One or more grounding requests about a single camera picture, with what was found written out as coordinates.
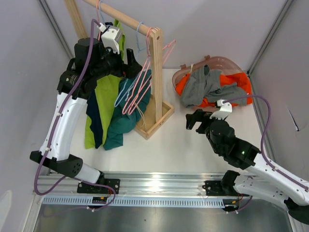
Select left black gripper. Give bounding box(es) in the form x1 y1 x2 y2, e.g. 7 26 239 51
91 42 142 80

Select teal shorts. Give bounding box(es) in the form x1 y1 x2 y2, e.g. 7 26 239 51
103 79 151 150

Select pink wire hanger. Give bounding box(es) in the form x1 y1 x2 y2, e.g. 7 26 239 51
96 0 101 41
122 27 153 115
162 40 176 65

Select lime green shorts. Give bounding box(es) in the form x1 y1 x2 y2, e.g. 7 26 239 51
84 19 126 149

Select grey shorts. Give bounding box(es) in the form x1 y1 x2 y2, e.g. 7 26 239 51
180 64 248 108

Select navy blue shorts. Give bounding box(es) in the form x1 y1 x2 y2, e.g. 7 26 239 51
85 22 114 149

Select orange shorts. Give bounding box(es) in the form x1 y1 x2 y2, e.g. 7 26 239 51
175 72 253 108

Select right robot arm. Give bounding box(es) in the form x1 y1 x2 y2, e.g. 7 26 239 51
186 109 309 224

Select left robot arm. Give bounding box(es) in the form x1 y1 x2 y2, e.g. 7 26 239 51
30 38 141 193

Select wooden clothes rack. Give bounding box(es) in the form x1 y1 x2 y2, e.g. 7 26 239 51
63 0 175 141

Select pink translucent plastic basin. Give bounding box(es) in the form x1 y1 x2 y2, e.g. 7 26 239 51
172 56 252 108

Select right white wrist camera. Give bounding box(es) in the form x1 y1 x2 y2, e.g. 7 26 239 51
210 100 233 120

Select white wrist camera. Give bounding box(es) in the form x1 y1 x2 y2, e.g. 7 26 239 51
210 100 233 120
97 23 123 54

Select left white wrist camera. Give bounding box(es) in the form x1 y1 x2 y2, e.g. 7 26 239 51
97 23 123 54

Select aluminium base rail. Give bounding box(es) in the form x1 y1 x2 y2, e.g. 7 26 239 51
32 171 296 200

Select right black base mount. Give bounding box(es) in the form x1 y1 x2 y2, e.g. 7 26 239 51
202 180 225 196

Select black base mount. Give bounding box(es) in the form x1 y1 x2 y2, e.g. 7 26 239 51
202 180 225 196
76 178 121 194

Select white slotted cable duct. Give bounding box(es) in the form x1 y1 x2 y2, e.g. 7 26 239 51
42 195 225 208

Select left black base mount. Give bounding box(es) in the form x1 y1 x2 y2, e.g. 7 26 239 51
76 178 121 194

